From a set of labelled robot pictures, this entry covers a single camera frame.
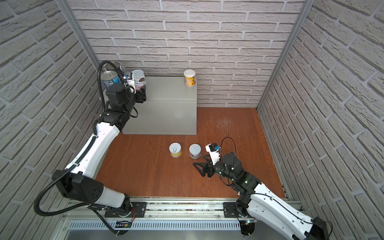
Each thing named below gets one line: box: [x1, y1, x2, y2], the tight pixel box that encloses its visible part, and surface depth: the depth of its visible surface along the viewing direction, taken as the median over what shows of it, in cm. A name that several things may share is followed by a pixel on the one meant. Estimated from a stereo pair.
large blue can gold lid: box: [100, 70, 120, 90], surface depth 73 cm
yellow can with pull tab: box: [169, 142, 182, 158], surface depth 92 cm
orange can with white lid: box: [183, 69, 196, 87], surface depth 81 cm
